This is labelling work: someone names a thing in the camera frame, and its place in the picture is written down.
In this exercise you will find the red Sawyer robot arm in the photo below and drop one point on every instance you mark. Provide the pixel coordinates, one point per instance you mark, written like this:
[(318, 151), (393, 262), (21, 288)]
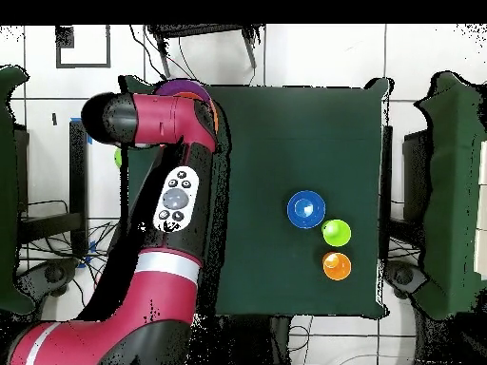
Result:
[(159, 296)]

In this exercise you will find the green cloth side table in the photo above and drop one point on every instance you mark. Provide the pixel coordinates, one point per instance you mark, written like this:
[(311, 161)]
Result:
[(7, 190), (449, 190)]

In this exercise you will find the blue tape strip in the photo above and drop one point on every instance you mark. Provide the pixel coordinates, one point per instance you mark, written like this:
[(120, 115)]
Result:
[(90, 140)]

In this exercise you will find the light green cup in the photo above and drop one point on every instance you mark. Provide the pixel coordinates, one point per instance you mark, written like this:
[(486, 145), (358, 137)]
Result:
[(338, 235)]

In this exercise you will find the black chair with legs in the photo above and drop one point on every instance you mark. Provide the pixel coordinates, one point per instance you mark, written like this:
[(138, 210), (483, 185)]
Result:
[(190, 29)]

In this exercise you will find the green bowl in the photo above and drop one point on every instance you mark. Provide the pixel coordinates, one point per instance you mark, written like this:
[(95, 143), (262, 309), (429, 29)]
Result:
[(118, 157)]

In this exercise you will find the purple bowl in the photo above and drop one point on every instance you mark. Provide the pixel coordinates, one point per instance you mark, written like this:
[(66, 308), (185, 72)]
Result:
[(179, 86)]

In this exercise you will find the small orange-red bowl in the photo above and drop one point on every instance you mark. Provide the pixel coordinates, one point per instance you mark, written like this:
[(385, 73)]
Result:
[(189, 95)]

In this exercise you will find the black metal frame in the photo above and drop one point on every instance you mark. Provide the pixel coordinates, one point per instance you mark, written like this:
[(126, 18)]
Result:
[(387, 190), (78, 190)]

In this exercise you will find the dark green tablecloth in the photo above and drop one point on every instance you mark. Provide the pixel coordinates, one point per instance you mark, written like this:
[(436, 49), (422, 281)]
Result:
[(304, 133)]

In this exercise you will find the blue bowl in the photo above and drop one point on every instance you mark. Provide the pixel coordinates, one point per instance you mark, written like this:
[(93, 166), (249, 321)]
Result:
[(304, 209)]

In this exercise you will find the orange cup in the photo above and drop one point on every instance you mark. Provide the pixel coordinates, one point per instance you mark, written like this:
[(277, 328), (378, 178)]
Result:
[(336, 268)]

